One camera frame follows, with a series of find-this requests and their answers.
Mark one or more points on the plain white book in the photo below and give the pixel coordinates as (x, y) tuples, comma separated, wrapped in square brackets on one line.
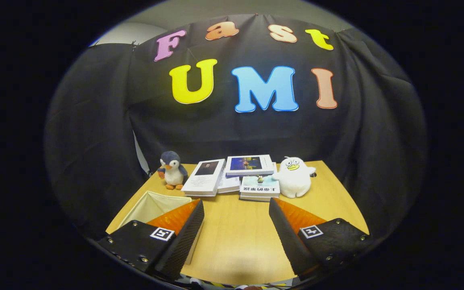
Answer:
[(228, 184)]

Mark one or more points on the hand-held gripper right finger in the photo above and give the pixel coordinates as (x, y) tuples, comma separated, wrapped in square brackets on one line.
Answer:
[(286, 237)]

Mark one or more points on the beige fabric storage box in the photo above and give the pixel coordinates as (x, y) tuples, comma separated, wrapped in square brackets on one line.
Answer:
[(151, 205)]

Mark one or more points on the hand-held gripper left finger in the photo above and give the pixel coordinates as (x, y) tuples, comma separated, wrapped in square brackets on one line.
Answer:
[(185, 237)]

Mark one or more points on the book with blue cover picture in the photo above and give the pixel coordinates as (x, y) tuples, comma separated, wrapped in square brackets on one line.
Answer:
[(248, 163)]

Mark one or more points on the book with teal cover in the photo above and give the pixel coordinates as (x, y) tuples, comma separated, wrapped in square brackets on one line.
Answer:
[(260, 188)]

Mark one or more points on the white duck plush toy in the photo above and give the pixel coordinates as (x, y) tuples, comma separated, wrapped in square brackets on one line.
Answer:
[(294, 179)]

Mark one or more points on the grey penguin plush toy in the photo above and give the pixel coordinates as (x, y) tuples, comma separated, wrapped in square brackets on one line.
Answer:
[(173, 173)]

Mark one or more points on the black backdrop cloth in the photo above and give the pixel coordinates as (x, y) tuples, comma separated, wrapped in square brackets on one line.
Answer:
[(224, 133)]

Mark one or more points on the book with portrait cover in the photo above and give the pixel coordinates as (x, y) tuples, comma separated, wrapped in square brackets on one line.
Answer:
[(206, 181)]

